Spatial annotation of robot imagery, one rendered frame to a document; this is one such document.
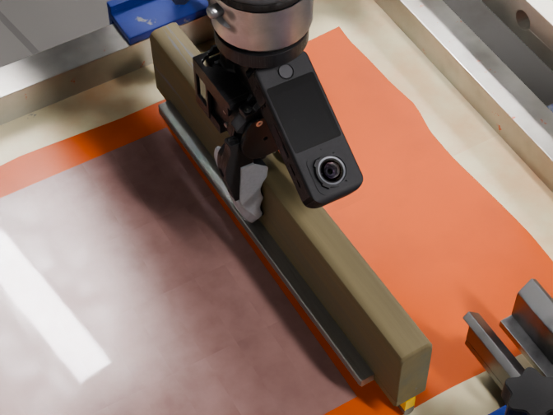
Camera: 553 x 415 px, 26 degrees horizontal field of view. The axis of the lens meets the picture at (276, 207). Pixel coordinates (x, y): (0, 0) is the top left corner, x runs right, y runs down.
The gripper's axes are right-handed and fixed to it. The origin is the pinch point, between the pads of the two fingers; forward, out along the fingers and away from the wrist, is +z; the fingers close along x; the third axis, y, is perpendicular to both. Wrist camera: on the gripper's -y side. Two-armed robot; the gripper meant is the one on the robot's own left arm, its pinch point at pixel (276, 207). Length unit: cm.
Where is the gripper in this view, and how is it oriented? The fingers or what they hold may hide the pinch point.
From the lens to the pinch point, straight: 103.4
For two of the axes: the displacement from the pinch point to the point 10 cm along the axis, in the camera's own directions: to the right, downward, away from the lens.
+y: -5.1, -6.8, 5.3
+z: 0.0, 6.1, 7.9
